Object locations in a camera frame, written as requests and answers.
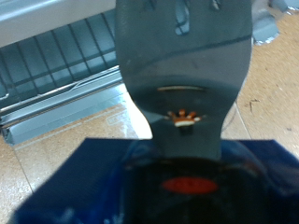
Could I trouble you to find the silver toaster oven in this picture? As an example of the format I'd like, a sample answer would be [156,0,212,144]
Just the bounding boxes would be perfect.
[0,0,299,108]

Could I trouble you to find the metal oven rack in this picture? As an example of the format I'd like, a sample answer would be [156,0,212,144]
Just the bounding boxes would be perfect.
[0,8,121,106]

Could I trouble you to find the glass oven door with handle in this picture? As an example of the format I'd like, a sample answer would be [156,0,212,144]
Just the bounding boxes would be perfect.
[0,65,154,147]

